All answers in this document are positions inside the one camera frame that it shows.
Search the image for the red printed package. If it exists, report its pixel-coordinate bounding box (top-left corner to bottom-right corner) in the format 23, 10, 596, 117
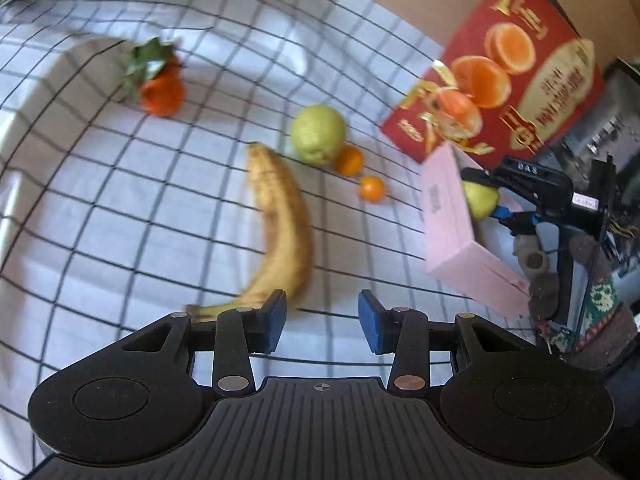
380, 0, 608, 163

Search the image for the person's right forearm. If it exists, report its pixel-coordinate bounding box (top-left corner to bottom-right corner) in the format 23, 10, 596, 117
537, 280, 640, 373

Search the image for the white checked tablecloth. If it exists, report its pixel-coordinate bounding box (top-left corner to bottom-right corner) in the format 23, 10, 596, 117
0, 0, 551, 480

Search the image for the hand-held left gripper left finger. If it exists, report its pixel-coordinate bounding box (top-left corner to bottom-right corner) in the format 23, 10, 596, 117
120, 289, 289, 397

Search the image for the yellow-green guava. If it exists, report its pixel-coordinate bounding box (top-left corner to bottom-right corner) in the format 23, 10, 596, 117
462, 180, 501, 221
291, 105, 347, 166

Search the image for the pink cardboard box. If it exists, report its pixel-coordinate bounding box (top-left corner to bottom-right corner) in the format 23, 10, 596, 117
419, 141, 533, 320

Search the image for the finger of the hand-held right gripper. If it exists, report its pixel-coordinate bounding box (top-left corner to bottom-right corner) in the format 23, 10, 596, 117
492, 205, 541, 235
461, 167, 501, 191

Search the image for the small orange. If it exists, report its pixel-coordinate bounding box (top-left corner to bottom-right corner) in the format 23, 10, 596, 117
360, 176, 386, 203
334, 146, 364, 177

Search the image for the person's right hand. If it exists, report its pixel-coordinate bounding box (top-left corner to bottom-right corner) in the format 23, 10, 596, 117
514, 232, 612, 322

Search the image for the red tangerine with leaves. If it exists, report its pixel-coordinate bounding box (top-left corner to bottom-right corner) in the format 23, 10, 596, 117
120, 37, 186, 117

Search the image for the yellow banana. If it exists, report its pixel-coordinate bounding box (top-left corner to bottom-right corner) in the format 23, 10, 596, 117
186, 142, 314, 322

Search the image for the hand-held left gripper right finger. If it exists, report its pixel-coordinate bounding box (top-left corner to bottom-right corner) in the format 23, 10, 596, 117
357, 289, 528, 397

